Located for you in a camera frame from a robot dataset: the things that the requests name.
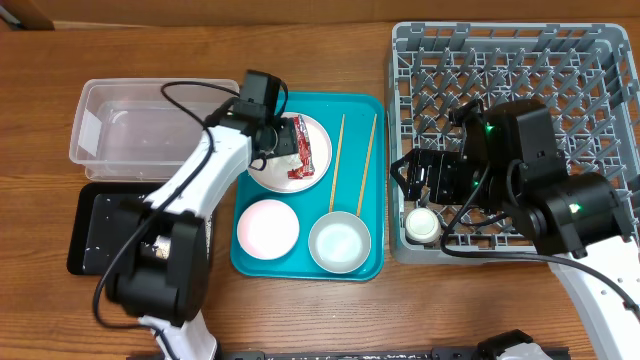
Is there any red snack wrapper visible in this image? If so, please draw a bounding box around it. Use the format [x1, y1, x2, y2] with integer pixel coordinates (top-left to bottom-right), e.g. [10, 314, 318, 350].
[287, 115, 315, 179]

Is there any white paper cup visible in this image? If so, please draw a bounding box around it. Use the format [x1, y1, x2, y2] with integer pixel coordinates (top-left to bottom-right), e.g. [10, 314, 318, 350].
[405, 208, 441, 245]

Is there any grey bowl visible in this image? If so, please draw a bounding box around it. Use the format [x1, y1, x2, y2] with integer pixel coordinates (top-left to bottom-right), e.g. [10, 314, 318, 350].
[308, 211, 372, 274]

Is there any pink bowl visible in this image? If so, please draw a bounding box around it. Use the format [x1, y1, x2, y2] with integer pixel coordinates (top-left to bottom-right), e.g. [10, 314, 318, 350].
[236, 199, 300, 260]

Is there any pile of rice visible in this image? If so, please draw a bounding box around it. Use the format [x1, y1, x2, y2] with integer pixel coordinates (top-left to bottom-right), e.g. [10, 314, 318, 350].
[73, 194, 214, 275]

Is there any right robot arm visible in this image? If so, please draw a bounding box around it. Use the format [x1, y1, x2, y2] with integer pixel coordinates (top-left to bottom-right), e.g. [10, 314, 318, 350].
[390, 99, 639, 359]

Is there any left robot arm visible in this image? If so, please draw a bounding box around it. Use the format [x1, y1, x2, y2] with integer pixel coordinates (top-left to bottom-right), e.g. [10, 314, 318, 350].
[92, 70, 298, 359]

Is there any grey dishwasher rack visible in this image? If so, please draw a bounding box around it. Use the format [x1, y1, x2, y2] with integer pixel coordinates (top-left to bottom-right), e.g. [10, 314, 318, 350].
[387, 22, 639, 264]

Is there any white round plate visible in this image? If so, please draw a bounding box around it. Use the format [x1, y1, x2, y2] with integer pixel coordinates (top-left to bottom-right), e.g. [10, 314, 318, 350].
[248, 112, 333, 193]

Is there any right wooden chopstick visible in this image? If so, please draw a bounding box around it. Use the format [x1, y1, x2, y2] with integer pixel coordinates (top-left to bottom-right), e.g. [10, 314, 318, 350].
[356, 114, 378, 217]

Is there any teal plastic tray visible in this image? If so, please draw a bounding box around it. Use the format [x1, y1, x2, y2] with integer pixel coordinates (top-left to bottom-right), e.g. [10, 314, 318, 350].
[230, 92, 386, 281]

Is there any clear plastic bin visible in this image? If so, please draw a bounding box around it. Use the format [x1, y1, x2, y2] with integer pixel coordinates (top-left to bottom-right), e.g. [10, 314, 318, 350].
[68, 77, 245, 182]

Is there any black tray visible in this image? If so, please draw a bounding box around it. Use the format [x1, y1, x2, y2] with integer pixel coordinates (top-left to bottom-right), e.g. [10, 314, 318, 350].
[66, 181, 217, 277]

